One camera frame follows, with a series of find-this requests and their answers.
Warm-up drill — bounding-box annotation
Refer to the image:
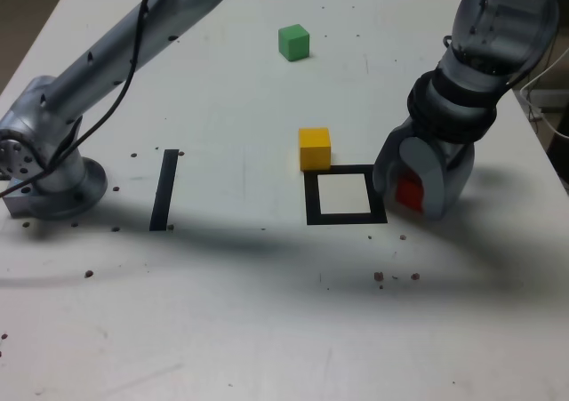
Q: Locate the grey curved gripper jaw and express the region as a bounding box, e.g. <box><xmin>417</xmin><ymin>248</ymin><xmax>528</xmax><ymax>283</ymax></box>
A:
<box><xmin>399</xmin><ymin>137</ymin><xmax>476</xmax><ymax>220</ymax></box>
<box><xmin>373</xmin><ymin>123</ymin><xmax>417</xmax><ymax>206</ymax></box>

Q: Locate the red cube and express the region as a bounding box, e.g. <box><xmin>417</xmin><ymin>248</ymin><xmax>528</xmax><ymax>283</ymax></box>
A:
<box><xmin>395</xmin><ymin>168</ymin><xmax>427</xmax><ymax>212</ymax></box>

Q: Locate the yellow cube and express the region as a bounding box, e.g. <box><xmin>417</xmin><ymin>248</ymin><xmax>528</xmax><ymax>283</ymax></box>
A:
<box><xmin>298</xmin><ymin>127</ymin><xmax>333</xmax><ymax>172</ymax></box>

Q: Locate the green cube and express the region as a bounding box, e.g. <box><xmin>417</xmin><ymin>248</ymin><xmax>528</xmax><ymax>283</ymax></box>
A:
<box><xmin>277</xmin><ymin>23</ymin><xmax>311</xmax><ymax>63</ymax></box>

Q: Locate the black tape square outline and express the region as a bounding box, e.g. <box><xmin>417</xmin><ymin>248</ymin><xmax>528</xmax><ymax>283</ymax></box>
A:
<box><xmin>303</xmin><ymin>164</ymin><xmax>389</xmax><ymax>227</ymax></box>

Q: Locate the black tape strip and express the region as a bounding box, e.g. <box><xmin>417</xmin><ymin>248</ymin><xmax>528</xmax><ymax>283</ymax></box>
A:
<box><xmin>148</xmin><ymin>148</ymin><xmax>180</xmax><ymax>232</ymax></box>

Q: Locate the white cable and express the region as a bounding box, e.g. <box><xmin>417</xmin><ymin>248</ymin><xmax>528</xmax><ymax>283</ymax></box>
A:
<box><xmin>519</xmin><ymin>47</ymin><xmax>569</xmax><ymax>140</ymax></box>

